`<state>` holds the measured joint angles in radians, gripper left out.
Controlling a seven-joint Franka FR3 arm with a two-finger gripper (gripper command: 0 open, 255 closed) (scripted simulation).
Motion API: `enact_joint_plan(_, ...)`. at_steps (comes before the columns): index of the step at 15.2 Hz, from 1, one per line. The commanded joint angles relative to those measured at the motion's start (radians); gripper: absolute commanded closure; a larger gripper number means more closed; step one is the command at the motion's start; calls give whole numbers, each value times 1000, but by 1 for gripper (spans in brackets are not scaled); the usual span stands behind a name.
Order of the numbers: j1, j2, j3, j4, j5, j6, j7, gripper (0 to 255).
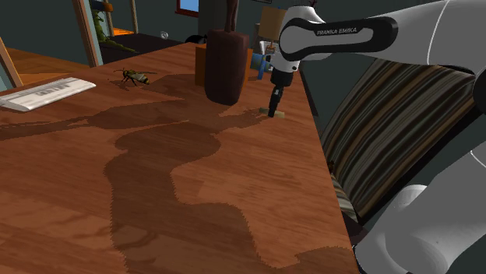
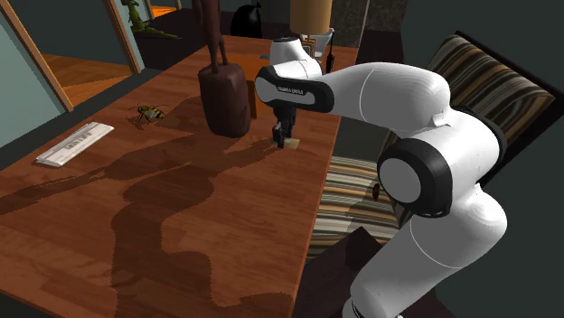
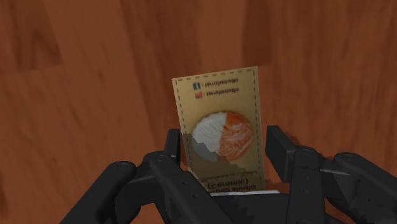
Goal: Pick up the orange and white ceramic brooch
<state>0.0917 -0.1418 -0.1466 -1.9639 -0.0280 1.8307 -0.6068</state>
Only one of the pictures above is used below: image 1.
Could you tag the red framed window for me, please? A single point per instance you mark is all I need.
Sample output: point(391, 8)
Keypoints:
point(188, 7)

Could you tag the dark low table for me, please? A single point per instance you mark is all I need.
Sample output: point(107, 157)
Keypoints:
point(142, 44)

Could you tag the green dinosaur toy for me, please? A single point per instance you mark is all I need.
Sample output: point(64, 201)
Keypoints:
point(101, 32)

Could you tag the orange box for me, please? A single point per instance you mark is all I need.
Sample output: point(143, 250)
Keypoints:
point(200, 64)

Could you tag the striped armchair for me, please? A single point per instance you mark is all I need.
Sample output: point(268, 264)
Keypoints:
point(395, 140)

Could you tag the small tan flat block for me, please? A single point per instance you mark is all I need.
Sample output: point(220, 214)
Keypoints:
point(281, 114)

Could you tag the folded white newspaper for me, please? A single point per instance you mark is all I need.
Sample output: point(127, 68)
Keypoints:
point(41, 93)

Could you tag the lamp with tan shade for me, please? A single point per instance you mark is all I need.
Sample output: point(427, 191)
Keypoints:
point(271, 23)

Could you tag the yellow black wasp figure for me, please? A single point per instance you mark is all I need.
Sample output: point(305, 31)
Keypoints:
point(135, 77)

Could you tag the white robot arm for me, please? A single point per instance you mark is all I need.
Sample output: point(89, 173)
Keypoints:
point(417, 34)

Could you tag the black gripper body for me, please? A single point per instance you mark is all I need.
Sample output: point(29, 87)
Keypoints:
point(281, 78)

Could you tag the wooden door frame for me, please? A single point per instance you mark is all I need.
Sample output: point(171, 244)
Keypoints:
point(86, 34)

